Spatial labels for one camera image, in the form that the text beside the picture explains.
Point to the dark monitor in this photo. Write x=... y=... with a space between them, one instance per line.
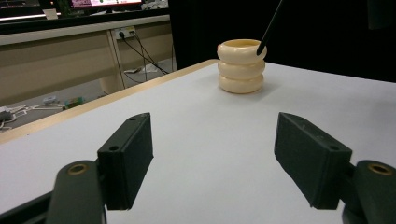
x=18 y=6

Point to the cream ribbed pen holder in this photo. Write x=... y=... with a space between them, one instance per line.
x=239 y=71

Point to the white paper cup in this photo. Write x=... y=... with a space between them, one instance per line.
x=50 y=14

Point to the long beige desk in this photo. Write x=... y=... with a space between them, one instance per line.
x=56 y=62

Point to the green box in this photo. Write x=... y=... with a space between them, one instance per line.
x=74 y=102

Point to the small white device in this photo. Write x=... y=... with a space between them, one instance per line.
x=49 y=100

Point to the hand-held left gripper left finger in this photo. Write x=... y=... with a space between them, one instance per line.
x=124 y=165

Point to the monitor with pink screen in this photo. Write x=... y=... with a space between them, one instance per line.
x=106 y=3

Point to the black pen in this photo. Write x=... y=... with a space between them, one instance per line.
x=268 y=29

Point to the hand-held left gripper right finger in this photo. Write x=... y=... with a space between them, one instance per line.
x=311 y=165

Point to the white wall socket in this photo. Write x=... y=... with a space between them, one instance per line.
x=125 y=32

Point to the black curtain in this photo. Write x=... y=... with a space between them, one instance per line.
x=317 y=31

